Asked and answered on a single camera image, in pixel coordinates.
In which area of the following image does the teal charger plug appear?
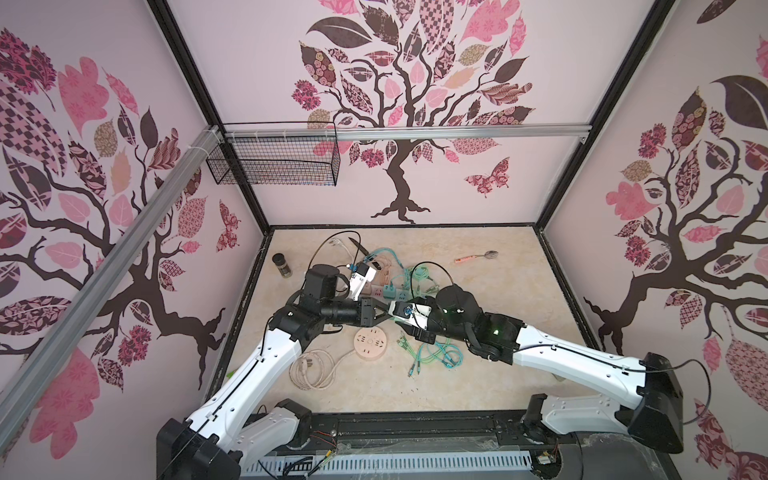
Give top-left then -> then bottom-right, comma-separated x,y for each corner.
381,285 -> 398,300

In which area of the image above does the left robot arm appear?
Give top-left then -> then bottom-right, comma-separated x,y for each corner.
156,262 -> 376,479

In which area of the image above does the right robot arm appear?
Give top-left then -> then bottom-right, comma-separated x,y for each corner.
389,285 -> 684,454

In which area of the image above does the round pink power strip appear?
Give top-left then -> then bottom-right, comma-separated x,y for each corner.
353,327 -> 388,361

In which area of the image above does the black cap spice bottle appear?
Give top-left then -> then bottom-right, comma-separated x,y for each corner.
271,253 -> 292,278

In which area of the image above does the green teal cable tangle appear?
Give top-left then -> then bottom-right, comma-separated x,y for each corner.
397,263 -> 466,378

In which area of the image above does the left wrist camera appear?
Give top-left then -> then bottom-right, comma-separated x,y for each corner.
348,262 -> 377,301

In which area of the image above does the pink handled spoon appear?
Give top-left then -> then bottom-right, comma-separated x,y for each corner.
454,250 -> 499,264

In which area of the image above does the wire mesh basket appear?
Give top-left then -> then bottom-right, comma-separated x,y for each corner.
207,120 -> 341,186

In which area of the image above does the white vented cable duct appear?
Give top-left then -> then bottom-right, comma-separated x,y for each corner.
241,451 -> 533,479

